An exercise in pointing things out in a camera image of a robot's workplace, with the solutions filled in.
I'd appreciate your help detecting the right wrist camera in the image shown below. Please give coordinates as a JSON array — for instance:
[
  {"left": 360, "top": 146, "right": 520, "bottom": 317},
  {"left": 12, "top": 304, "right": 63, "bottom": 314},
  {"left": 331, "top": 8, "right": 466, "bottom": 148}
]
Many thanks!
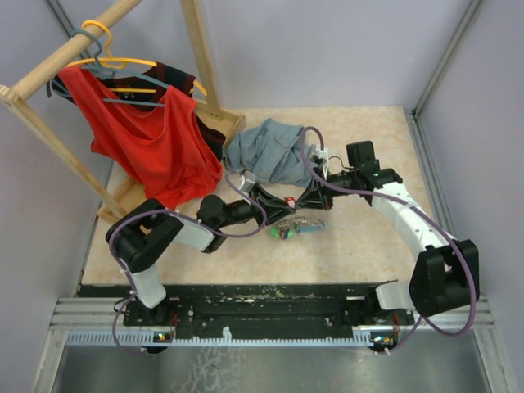
[{"left": 308, "top": 144, "right": 329, "bottom": 166}]

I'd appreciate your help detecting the yellow hanger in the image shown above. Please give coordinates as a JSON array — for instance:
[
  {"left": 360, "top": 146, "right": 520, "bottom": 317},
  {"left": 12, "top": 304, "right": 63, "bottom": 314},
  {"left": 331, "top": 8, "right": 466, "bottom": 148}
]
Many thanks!
[{"left": 67, "top": 20, "right": 208, "bottom": 107}]

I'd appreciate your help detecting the teal hanger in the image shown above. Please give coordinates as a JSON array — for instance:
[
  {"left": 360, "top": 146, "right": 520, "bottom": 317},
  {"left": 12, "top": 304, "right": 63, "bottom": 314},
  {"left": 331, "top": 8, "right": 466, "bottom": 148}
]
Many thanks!
[{"left": 45, "top": 29, "right": 169, "bottom": 98}]

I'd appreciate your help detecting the right aluminium corner post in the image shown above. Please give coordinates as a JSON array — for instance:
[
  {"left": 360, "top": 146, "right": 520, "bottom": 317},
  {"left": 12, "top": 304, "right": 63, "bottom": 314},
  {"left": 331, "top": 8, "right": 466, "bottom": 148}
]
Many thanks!
[{"left": 411, "top": 0, "right": 484, "bottom": 120}]

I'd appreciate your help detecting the wooden clothes rack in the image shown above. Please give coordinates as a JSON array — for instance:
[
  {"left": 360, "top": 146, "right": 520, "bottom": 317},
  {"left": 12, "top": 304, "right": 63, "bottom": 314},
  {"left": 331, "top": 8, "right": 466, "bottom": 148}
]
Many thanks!
[{"left": 0, "top": 0, "right": 246, "bottom": 226}]

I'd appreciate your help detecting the bunch of keys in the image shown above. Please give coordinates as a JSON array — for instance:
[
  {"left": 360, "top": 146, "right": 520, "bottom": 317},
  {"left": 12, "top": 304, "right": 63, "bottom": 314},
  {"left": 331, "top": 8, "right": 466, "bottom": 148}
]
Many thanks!
[{"left": 269, "top": 216, "right": 326, "bottom": 240}]

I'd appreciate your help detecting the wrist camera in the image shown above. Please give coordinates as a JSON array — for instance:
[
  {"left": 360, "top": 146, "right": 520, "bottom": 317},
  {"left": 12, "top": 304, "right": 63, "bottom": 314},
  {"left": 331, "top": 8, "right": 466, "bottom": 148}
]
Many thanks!
[
  {"left": 308, "top": 144, "right": 329, "bottom": 166},
  {"left": 240, "top": 170, "right": 257, "bottom": 193}
]

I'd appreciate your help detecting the left aluminium corner post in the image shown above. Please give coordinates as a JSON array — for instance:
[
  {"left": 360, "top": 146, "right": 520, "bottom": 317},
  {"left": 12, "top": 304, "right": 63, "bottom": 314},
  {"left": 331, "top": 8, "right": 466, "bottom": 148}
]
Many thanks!
[{"left": 43, "top": 0, "right": 75, "bottom": 39}]

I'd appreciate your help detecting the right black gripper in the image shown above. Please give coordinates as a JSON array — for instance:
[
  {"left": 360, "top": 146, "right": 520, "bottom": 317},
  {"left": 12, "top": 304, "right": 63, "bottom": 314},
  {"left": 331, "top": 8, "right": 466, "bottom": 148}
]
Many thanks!
[{"left": 295, "top": 164, "right": 359, "bottom": 212}]

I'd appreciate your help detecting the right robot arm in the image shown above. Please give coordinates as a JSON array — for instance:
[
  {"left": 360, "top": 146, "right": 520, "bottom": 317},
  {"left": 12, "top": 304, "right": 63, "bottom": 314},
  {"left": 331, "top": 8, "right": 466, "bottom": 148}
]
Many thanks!
[{"left": 300, "top": 141, "right": 480, "bottom": 328}]

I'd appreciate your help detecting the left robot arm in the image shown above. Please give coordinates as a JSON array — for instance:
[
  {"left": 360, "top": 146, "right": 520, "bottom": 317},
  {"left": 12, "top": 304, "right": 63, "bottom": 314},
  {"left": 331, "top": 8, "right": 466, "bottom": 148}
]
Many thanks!
[{"left": 106, "top": 184, "right": 299, "bottom": 325}]

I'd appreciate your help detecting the aluminium corner post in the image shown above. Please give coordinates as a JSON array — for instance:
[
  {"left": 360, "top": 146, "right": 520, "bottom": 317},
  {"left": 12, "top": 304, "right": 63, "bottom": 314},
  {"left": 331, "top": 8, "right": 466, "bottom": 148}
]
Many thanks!
[
  {"left": 43, "top": 0, "right": 75, "bottom": 39},
  {"left": 411, "top": 0, "right": 484, "bottom": 120}
]

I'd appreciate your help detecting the blue denim shirt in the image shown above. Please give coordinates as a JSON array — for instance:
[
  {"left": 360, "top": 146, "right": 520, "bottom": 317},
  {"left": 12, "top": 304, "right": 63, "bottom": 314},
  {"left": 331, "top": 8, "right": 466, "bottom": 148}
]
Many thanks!
[{"left": 224, "top": 119, "right": 312, "bottom": 187}]

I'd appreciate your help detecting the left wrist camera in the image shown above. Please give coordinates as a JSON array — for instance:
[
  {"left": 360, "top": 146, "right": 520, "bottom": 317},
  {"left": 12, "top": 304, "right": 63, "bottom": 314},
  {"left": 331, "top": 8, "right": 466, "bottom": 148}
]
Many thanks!
[{"left": 240, "top": 170, "right": 257, "bottom": 193}]

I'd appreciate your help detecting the aluminium frame rail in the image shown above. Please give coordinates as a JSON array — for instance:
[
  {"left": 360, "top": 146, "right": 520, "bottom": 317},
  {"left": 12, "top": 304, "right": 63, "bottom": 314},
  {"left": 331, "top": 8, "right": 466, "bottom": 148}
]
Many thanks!
[{"left": 48, "top": 296, "right": 496, "bottom": 347}]

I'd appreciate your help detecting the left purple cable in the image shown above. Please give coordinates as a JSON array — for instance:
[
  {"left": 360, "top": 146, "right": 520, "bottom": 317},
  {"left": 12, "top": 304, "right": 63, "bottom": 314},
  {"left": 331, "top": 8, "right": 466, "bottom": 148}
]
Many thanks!
[{"left": 108, "top": 170, "right": 269, "bottom": 355}]

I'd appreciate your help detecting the purple cable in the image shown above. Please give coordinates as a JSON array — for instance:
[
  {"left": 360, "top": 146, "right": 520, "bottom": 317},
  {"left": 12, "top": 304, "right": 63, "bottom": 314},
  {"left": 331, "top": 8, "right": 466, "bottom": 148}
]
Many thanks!
[
  {"left": 298, "top": 126, "right": 480, "bottom": 355},
  {"left": 108, "top": 170, "right": 269, "bottom": 355}
]

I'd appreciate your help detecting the red key tag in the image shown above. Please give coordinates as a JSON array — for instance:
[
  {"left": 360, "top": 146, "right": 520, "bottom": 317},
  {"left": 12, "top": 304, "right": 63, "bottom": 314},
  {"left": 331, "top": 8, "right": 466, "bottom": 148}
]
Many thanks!
[{"left": 285, "top": 196, "right": 296, "bottom": 207}]

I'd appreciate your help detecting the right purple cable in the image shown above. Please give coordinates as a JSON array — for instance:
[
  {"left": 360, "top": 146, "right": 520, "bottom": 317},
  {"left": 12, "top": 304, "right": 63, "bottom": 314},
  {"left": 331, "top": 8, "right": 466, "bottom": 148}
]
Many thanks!
[{"left": 298, "top": 126, "right": 480, "bottom": 355}]

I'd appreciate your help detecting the red tank top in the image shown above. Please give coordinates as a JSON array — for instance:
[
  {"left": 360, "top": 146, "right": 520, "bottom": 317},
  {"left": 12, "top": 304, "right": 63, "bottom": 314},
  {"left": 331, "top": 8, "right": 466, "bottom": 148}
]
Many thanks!
[{"left": 58, "top": 65, "right": 222, "bottom": 208}]

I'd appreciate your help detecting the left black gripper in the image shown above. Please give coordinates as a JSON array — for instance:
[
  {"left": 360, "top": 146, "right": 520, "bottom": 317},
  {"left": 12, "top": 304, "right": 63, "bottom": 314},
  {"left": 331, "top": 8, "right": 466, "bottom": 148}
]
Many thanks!
[{"left": 217, "top": 182, "right": 296, "bottom": 228}]

